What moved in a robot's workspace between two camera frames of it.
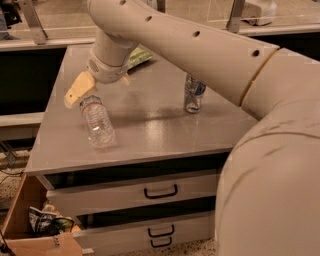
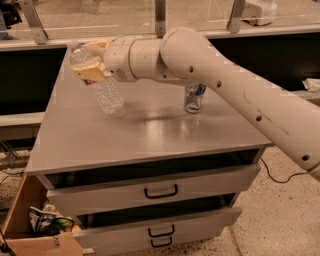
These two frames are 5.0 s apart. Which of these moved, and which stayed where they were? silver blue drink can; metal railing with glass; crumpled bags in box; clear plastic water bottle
Moved: clear plastic water bottle
Stayed: crumpled bags in box; silver blue drink can; metal railing with glass
